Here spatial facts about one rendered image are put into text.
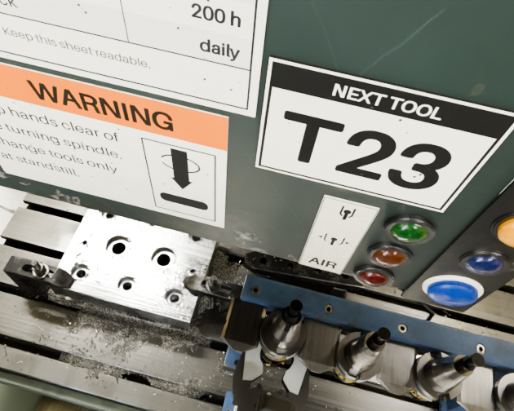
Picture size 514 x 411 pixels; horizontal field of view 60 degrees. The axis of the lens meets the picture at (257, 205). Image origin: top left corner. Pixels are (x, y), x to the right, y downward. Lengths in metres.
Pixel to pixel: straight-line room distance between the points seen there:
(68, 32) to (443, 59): 0.15
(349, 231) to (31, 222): 0.97
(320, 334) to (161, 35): 0.53
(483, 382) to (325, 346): 0.22
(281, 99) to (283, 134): 0.02
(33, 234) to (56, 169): 0.83
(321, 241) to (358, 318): 0.40
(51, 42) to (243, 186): 0.12
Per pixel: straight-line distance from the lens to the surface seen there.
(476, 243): 0.27
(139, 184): 0.28
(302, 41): 0.17
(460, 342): 0.71
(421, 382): 0.68
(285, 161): 0.22
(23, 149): 0.31
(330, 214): 0.25
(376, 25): 0.17
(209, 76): 0.20
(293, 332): 0.59
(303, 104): 0.19
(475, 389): 0.72
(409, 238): 0.25
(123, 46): 0.20
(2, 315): 1.08
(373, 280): 0.31
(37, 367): 1.02
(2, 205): 1.49
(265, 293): 0.65
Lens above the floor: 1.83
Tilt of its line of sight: 58 degrees down
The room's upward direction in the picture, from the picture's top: 9 degrees clockwise
